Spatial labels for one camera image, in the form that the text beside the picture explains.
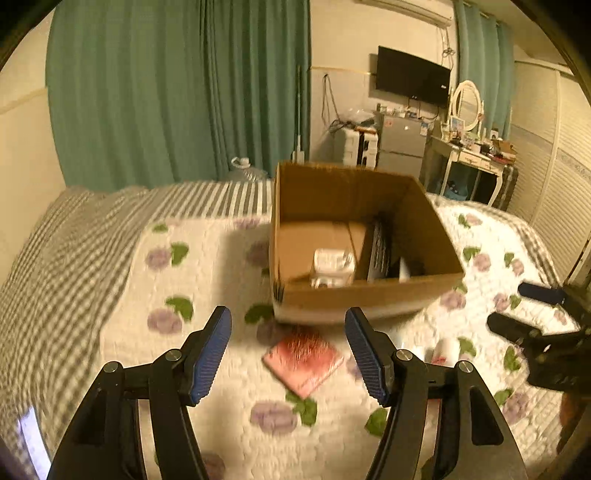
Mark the black wall television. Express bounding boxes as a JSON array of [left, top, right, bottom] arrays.
[[374, 45, 452, 110]]

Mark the narrow green curtain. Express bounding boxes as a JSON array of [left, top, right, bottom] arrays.
[[454, 0, 515, 140]]

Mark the white dressing table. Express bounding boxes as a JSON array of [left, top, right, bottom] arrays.
[[421, 135, 519, 209]]

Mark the white louvered wardrobe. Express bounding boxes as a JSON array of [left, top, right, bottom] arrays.
[[507, 59, 591, 289]]

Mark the grey striped bed sheet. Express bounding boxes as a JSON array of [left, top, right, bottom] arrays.
[[0, 179, 274, 480]]

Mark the pink packet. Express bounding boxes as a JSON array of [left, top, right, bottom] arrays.
[[262, 336, 345, 400]]

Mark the white packaged item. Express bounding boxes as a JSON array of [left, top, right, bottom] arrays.
[[311, 248, 357, 290]]

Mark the dark flat book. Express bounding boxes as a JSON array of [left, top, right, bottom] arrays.
[[366, 220, 403, 282]]

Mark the white boxy appliance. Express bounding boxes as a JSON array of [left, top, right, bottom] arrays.
[[339, 126, 379, 167]]

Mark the small white bottle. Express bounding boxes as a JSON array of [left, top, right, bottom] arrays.
[[424, 337, 461, 368]]

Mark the oval white-framed mirror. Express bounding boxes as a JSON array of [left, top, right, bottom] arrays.
[[450, 80, 484, 133]]

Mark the silver small fridge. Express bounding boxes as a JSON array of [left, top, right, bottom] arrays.
[[376, 113, 428, 180]]

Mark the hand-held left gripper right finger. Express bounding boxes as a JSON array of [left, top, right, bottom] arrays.
[[344, 307, 529, 480]]

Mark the wide green curtain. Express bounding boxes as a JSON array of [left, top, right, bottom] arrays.
[[46, 0, 311, 191]]

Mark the white floral quilt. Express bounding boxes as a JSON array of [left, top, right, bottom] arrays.
[[98, 198, 579, 480]]

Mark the clear water jug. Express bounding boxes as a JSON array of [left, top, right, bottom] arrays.
[[222, 157, 269, 184]]

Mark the brown cardboard box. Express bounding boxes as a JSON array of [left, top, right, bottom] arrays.
[[269, 161, 466, 325]]

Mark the white air conditioner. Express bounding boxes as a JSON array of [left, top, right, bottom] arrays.
[[405, 0, 454, 27]]

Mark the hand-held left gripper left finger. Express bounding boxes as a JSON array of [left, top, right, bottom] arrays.
[[46, 305, 232, 480]]

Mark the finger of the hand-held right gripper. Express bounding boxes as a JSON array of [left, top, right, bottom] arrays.
[[487, 313, 544, 352], [517, 282, 567, 306]]

